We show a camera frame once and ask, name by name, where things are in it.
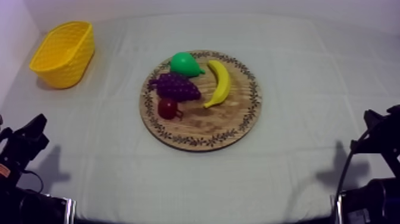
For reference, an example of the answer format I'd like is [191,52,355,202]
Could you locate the round wooden board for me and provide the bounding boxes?
[139,49,263,153]

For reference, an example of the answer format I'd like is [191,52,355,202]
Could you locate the green toy pear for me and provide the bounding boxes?
[169,51,207,78]

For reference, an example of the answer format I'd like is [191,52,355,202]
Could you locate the yellow plastic basket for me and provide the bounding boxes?
[29,20,96,89]

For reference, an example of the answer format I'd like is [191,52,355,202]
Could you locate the small red fruit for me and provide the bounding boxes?
[157,98,184,121]

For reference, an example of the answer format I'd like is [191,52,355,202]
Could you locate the purple toy grapes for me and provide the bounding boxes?
[148,72,202,102]

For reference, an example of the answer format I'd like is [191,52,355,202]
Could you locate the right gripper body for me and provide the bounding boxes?
[349,104,400,180]

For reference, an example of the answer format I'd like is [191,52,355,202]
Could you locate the black cable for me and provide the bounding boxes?
[20,169,45,194]
[332,129,371,224]

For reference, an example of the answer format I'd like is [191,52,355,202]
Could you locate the yellow toy banana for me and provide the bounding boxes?
[203,60,232,109]

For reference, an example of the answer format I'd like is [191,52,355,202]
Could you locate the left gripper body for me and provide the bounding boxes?
[0,113,50,189]

